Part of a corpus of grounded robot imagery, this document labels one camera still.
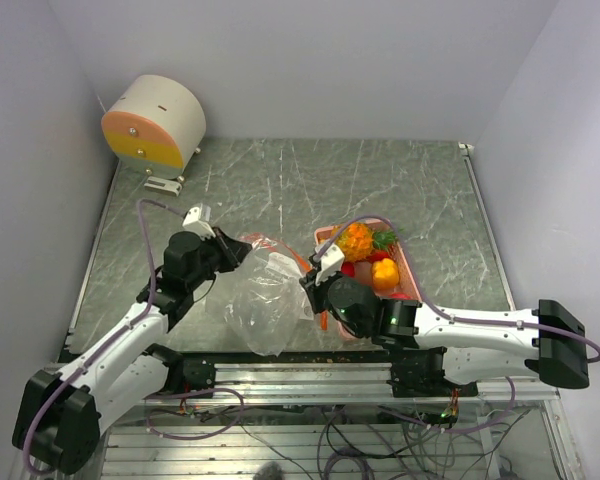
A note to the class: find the red toy apple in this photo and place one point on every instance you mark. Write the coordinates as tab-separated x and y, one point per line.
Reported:
401	296

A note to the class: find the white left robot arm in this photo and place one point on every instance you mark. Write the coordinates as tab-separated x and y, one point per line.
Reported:
63	415

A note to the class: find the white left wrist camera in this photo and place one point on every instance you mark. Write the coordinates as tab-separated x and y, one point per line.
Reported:
196	221

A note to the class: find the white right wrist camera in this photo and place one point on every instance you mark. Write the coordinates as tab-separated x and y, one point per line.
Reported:
329	263

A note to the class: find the yellow toy bell pepper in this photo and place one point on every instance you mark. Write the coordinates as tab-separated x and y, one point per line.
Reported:
385	274

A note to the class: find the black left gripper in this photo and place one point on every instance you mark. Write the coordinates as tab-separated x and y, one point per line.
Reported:
232	252

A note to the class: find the aluminium rail frame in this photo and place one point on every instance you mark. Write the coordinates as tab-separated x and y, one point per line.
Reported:
339	418

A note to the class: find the pink perforated plastic basket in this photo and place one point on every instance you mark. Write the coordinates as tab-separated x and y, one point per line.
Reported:
405	270

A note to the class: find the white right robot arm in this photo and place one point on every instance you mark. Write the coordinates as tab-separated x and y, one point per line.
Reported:
546	342

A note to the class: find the cream cylindrical drawer cabinet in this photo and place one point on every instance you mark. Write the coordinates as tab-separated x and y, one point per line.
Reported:
155	127

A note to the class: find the clear zip bag orange zipper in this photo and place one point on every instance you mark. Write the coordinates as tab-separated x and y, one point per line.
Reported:
260	307

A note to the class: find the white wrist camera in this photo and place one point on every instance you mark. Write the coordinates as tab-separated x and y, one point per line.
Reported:
329	263
196	221

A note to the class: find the small white metal bracket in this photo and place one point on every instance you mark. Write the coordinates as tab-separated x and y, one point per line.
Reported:
165	186

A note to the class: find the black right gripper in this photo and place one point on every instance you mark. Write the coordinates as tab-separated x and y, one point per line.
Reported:
313	291

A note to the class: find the orange toy pineapple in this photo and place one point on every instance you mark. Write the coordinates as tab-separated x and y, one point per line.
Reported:
359	242

